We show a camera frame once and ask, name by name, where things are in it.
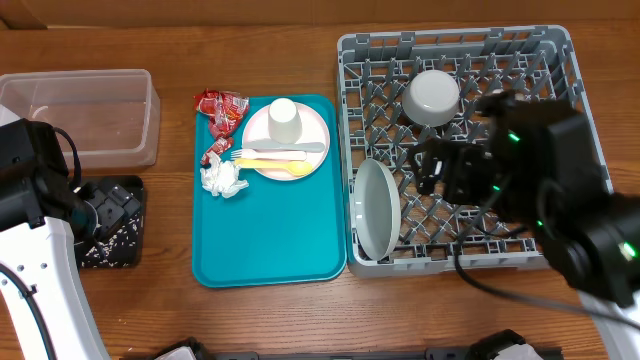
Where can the white rice grains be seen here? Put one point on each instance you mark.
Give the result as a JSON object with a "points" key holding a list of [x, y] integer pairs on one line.
{"points": [[122, 249]]}

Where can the large red snack wrapper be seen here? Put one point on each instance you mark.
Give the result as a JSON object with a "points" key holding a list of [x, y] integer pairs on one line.
{"points": [[225, 110]]}

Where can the black plastic bin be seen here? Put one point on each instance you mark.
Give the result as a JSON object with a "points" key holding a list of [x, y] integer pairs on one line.
{"points": [[119, 203]]}

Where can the small grey bowl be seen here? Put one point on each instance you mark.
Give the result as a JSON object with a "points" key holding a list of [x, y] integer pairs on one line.
{"points": [[431, 98]]}

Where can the white plastic fork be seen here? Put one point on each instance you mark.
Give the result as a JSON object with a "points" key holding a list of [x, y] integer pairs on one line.
{"points": [[268, 155]]}

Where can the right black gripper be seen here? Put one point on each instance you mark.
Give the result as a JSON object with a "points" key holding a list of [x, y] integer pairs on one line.
{"points": [[449, 160]]}

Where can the light blue plastic knife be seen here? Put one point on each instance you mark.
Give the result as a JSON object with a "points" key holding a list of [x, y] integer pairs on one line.
{"points": [[267, 144]]}

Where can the grey round plate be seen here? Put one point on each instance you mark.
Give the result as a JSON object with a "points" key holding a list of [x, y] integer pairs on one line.
{"points": [[377, 209]]}

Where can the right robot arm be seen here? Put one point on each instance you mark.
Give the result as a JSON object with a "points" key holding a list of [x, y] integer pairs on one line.
{"points": [[596, 250]]}

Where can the clear plastic bin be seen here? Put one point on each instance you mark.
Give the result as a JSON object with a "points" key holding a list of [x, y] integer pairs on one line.
{"points": [[112, 116]]}

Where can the white round plate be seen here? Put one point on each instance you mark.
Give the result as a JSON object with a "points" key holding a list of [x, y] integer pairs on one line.
{"points": [[314, 129]]}

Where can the small red sauce packet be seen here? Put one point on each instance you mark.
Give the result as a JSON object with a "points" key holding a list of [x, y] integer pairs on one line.
{"points": [[220, 146]]}

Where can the white paper cup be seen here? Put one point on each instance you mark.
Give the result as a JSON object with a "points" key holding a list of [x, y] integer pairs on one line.
{"points": [[284, 121]]}

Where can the teal plastic tray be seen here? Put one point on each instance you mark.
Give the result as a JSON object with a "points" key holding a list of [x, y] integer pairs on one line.
{"points": [[274, 232]]}

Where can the white napkin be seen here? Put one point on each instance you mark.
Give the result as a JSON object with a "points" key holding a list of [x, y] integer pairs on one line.
{"points": [[220, 178]]}

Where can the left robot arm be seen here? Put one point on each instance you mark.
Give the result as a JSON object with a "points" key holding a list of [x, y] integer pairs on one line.
{"points": [[54, 223]]}

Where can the yellow plastic spoon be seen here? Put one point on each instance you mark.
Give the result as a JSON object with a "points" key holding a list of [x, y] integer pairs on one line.
{"points": [[295, 168]]}

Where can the grey dishwasher rack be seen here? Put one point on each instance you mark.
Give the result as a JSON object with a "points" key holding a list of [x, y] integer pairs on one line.
{"points": [[374, 69]]}

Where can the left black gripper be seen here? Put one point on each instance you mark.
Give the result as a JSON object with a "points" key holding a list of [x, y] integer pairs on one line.
{"points": [[114, 203]]}

